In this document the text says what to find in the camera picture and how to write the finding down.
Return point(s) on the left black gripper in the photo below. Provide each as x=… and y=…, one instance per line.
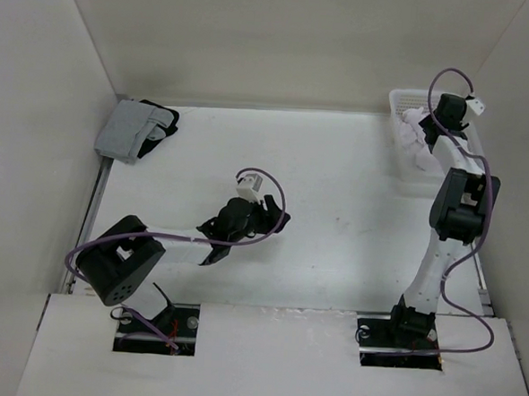
x=269, y=217

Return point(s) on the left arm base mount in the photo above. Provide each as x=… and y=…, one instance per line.
x=179, y=323

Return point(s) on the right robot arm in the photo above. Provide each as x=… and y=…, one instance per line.
x=460, y=214

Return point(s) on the white tank top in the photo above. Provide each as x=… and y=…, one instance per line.
x=414, y=146

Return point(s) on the folded grey tank top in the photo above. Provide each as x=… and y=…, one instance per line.
x=127, y=128

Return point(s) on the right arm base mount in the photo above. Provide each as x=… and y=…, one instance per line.
x=380, y=347

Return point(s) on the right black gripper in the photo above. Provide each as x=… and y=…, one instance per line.
x=426, y=123

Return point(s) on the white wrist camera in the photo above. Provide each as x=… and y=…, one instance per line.
x=475, y=107
x=248, y=187

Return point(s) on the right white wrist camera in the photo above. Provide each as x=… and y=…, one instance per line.
x=475, y=107

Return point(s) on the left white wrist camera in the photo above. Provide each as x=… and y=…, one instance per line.
x=248, y=187

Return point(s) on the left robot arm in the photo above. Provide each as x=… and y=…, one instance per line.
x=119, y=263

